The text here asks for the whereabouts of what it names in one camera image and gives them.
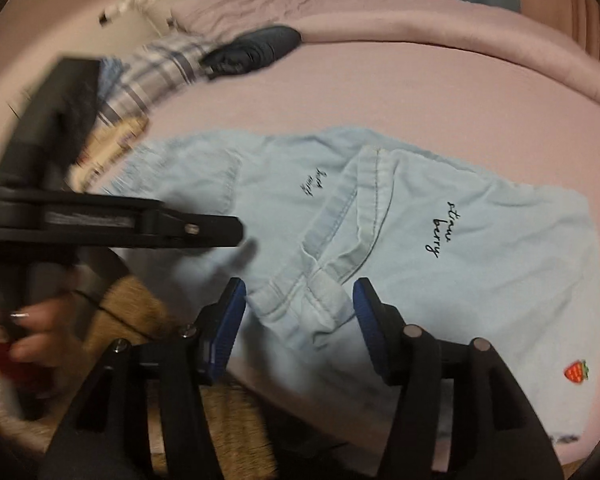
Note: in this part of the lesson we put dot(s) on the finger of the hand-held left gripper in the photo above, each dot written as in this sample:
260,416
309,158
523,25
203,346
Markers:
180,230

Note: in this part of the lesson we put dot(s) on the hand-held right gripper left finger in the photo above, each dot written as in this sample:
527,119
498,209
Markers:
225,330

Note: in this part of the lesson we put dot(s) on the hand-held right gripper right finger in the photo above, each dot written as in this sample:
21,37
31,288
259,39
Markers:
370,330

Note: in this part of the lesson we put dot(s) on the light blue strawberry pants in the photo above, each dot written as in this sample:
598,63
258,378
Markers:
420,210

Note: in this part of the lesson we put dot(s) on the person's left hand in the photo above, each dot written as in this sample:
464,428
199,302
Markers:
55,330

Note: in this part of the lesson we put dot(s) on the yellow printed cloth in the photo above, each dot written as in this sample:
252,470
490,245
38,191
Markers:
112,145

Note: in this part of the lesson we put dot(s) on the brown fuzzy rug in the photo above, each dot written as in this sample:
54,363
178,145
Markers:
145,310

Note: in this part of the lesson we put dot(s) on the folded blue jeans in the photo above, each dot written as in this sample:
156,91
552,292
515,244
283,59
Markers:
111,72

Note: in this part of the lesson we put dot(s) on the plaid pillow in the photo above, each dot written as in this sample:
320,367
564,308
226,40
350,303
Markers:
155,75

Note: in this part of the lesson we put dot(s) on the white plush toy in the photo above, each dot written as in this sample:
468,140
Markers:
117,10

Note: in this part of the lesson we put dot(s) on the folded dark clothes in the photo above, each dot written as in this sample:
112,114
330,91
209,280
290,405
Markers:
250,50

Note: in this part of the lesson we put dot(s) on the pink bed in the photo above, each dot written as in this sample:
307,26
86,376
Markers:
405,95

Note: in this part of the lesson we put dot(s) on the pink duvet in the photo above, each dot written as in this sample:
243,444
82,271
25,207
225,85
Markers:
430,25

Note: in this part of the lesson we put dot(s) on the peach curtain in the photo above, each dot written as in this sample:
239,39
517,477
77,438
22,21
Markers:
570,5

